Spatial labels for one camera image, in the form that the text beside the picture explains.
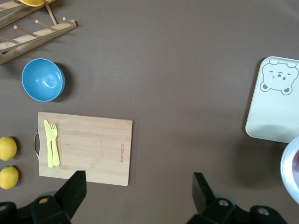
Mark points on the lavender round plate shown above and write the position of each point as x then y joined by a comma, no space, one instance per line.
288,168

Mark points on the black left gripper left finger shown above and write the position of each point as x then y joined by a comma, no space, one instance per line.
67,198

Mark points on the yellow plastic knife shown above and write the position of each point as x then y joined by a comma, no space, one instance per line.
48,144

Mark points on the yellow plastic fork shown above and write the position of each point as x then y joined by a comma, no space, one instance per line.
54,149

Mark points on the cream bear print tray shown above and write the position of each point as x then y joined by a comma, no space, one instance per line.
273,112

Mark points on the wooden peg drying rack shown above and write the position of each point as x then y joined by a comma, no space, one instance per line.
35,37

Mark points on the yellow lemon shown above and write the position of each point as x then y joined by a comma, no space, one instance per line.
8,177
7,148

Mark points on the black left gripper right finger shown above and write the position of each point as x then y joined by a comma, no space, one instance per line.
210,210

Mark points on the brown table mat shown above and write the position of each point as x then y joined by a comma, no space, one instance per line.
175,81

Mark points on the bamboo cutting board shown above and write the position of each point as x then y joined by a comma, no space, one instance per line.
93,149

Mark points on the blue bowl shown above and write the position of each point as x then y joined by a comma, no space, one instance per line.
43,80

